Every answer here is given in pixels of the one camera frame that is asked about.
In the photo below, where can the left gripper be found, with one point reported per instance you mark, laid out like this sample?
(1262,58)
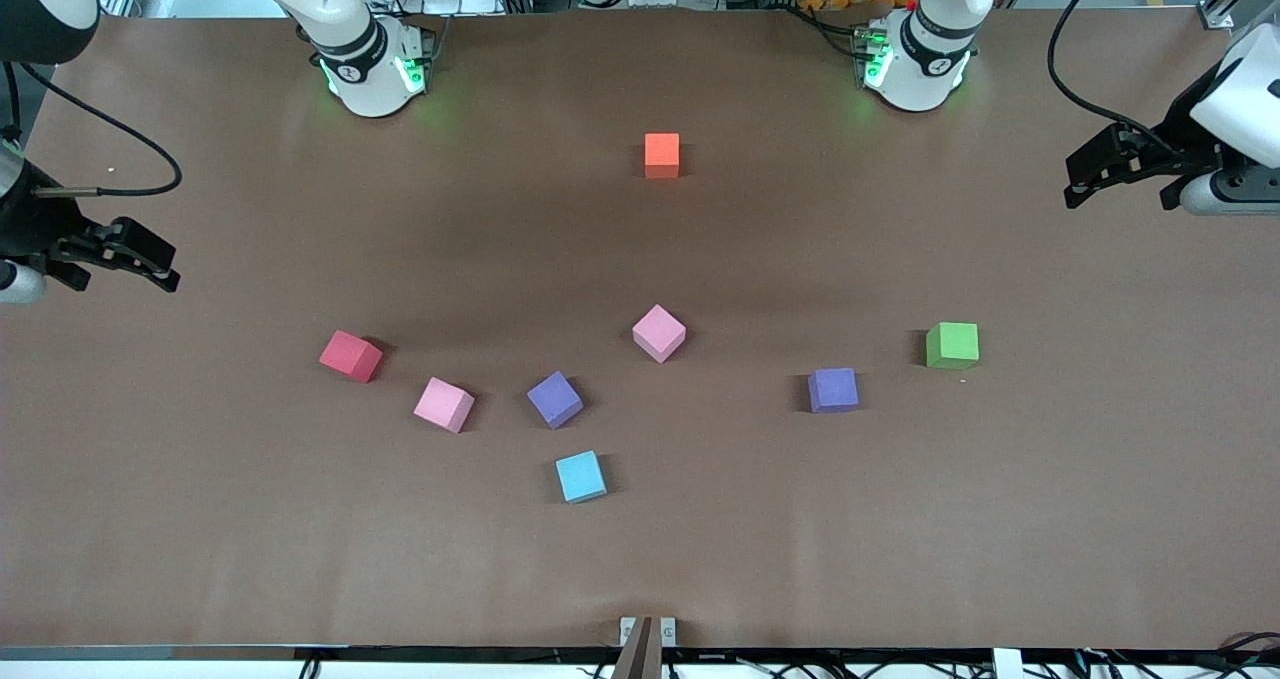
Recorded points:
(1179,135)

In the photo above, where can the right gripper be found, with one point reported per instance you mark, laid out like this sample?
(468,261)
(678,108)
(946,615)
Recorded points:
(32,221)

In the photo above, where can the red foam cube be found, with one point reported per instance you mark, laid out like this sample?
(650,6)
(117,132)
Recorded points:
(350,354)

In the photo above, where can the pink foam cube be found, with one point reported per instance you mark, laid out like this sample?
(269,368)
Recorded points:
(659,331)
(443,402)

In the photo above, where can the purple foam cube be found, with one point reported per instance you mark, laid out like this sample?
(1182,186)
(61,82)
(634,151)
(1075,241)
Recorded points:
(554,397)
(832,389)

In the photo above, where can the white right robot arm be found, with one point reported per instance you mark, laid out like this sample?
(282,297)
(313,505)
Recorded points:
(370,69)

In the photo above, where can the green foam cube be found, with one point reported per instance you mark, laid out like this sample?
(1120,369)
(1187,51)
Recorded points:
(951,344)

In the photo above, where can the orange foam cube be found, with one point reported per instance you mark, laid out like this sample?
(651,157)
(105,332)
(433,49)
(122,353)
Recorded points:
(662,149)

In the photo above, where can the light blue foam cube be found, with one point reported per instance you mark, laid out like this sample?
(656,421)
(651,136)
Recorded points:
(580,475)

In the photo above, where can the brown wooden strip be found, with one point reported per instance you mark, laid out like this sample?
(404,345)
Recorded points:
(640,654)

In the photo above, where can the small white bracket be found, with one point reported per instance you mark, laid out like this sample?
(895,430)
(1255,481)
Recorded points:
(668,631)
(627,631)

